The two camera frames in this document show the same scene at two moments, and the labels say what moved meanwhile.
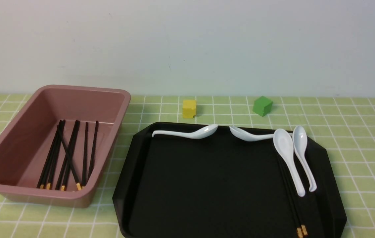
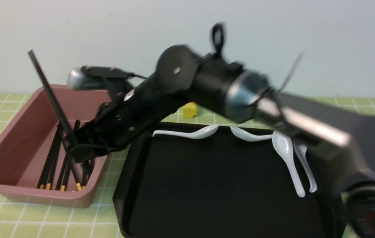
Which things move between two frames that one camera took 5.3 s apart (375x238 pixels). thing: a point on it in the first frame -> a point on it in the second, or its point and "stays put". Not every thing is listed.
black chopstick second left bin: x=56 y=155 stays put
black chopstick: x=299 y=231 -> x=46 y=84
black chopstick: x=51 y=154 stays put
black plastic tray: x=172 y=183 stays put
